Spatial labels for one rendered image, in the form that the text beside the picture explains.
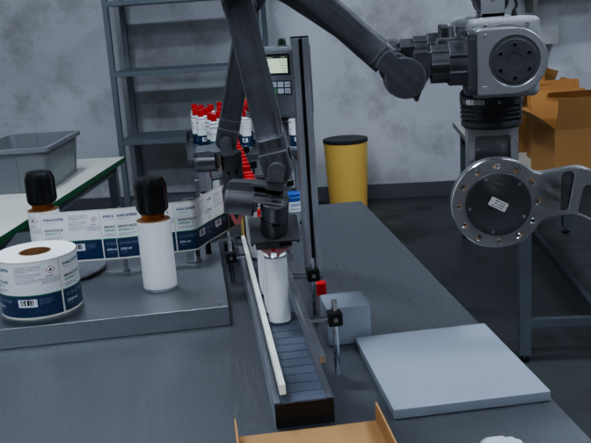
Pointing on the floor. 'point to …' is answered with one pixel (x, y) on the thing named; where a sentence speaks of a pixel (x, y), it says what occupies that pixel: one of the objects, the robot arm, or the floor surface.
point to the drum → (346, 168)
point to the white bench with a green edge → (98, 175)
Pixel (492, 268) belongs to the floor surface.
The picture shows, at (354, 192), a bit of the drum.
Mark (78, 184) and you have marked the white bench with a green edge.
